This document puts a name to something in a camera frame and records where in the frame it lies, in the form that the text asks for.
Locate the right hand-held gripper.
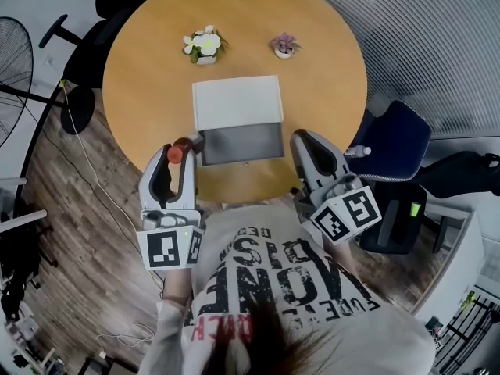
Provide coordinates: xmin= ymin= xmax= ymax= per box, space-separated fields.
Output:
xmin=290 ymin=128 xmax=384 ymax=245

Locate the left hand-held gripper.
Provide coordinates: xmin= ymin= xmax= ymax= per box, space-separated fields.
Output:
xmin=136 ymin=132 xmax=206 ymax=271

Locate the red round object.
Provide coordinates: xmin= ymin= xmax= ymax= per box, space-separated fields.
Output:
xmin=166 ymin=134 xmax=198 ymax=166

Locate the white drawer box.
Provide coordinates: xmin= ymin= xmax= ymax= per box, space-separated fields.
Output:
xmin=192 ymin=75 xmax=285 ymax=166

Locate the person's right forearm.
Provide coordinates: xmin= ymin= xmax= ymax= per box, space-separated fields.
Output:
xmin=326 ymin=238 xmax=366 ymax=288

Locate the person's left forearm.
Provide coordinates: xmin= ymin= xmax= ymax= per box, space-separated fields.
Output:
xmin=160 ymin=267 xmax=195 ymax=301

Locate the clear plastic water bottle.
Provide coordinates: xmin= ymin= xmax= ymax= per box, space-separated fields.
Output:
xmin=343 ymin=145 xmax=372 ymax=159

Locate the blue and white chair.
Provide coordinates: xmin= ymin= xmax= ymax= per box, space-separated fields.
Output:
xmin=345 ymin=99 xmax=433 ymax=183

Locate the black standing fan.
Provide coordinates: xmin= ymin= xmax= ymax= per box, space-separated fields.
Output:
xmin=0 ymin=16 xmax=97 ymax=150

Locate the small pink potted plant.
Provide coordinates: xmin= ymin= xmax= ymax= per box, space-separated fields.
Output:
xmin=268 ymin=32 xmax=302 ymax=59

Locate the potted white flower plant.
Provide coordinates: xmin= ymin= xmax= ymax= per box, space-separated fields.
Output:
xmin=182 ymin=24 xmax=230 ymax=66

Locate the black office chair with headrest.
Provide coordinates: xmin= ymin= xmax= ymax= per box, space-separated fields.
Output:
xmin=38 ymin=0 xmax=165 ymax=90

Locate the black floor stand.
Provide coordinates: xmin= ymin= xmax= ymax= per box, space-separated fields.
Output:
xmin=0 ymin=201 xmax=59 ymax=323

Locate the white desk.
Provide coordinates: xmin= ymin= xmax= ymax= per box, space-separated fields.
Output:
xmin=412 ymin=203 xmax=488 ymax=318

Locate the person's white printed shirt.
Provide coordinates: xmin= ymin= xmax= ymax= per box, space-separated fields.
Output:
xmin=138 ymin=203 xmax=437 ymax=375

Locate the black metal rack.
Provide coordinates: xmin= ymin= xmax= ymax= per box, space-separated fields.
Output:
xmin=431 ymin=295 xmax=500 ymax=373

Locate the white floor cable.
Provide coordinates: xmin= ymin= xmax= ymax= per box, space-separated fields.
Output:
xmin=60 ymin=78 xmax=165 ymax=292

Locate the white furniture frame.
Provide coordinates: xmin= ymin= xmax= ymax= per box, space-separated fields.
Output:
xmin=0 ymin=177 xmax=48 ymax=234

